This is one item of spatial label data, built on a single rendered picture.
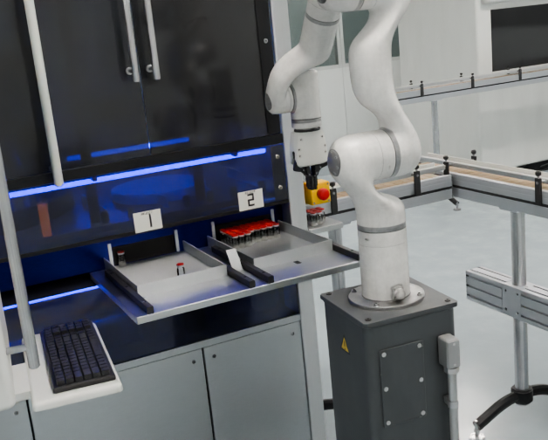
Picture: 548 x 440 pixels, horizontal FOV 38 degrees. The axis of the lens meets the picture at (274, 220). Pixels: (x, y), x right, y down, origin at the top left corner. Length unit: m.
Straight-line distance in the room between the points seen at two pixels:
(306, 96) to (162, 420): 1.12
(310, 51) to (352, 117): 6.02
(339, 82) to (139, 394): 5.82
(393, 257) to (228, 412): 0.98
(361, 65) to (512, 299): 1.40
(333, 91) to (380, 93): 6.11
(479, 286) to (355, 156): 1.40
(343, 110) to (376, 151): 6.18
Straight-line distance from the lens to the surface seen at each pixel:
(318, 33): 2.10
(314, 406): 2.87
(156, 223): 2.43
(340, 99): 8.05
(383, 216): 1.93
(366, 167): 1.88
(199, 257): 2.44
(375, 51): 1.89
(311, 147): 2.26
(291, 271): 2.25
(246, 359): 2.67
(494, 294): 3.13
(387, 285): 1.98
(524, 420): 3.29
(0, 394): 1.86
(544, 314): 2.96
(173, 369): 2.58
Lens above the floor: 1.57
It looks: 14 degrees down
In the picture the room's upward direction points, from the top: 6 degrees counter-clockwise
